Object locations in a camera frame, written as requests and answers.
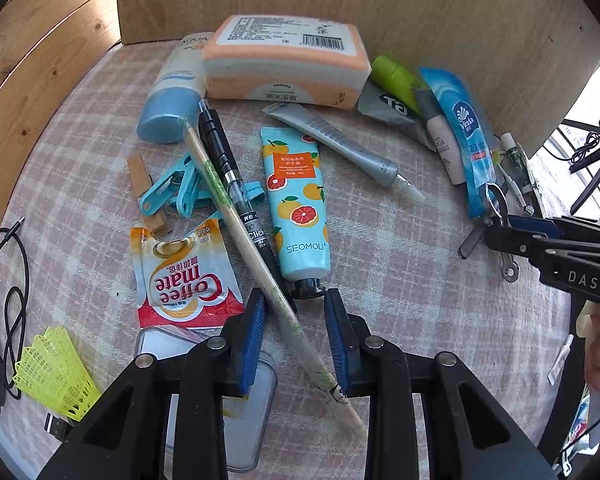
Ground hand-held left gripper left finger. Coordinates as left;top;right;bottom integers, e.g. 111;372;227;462
37;287;271;480

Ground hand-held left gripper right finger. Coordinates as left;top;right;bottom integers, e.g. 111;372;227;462
324;287;561;480

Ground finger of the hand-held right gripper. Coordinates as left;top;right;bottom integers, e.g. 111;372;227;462
484;224;600;267
506;214;600;246

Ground paper-wrapped chopsticks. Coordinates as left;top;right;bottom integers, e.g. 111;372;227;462
180;117;370;440

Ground metal key bunch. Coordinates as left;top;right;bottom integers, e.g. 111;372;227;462
457;182;521;281

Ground blue tissue pack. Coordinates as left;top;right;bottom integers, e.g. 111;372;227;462
420;66;497;220

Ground grapefruit print hand cream tube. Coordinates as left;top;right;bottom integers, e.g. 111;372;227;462
260;126;332;300

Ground black pen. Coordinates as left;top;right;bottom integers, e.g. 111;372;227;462
197;99;298;313

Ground white pen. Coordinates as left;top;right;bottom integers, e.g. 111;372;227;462
495;157;533;216

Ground green clear lip balm tube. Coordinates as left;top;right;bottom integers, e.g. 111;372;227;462
500;132;531;186

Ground black tripod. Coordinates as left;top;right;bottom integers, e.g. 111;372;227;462
562;105;600;216

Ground clear plastic lid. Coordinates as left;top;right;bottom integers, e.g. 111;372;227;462
134;326;279;473

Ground red white creamer sachet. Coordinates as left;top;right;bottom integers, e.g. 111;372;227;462
130;219;246;330

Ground small white bottle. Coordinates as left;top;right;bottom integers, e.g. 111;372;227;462
426;112;467;186

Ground teal clothes clip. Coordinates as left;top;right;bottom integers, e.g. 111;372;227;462
139;154;196;213
175;170;216;219

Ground grey sachet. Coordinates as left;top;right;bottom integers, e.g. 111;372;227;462
357;80;438;151

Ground grey cream tube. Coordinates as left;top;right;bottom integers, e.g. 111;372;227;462
262;101;425;201

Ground green bottle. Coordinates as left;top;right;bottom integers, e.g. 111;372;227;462
370;55;421;116

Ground small wooden piece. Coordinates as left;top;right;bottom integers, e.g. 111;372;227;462
126;155;173;238

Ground yellow shuttlecock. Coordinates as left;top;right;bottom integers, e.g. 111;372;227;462
12;326;103;423

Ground black plug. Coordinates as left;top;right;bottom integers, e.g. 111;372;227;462
42;411;76;443

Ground wooden board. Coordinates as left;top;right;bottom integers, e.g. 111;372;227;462
116;0;600;158

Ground white sunscreen bottle blue cap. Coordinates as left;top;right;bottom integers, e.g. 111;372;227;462
136;34;210;145

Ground orange tissue pack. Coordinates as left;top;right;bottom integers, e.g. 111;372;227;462
200;14;372;111

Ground wooden side panel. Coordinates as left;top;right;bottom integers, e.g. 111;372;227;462
0;0;123;306

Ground black cable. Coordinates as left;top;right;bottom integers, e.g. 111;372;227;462
0;216;31;401

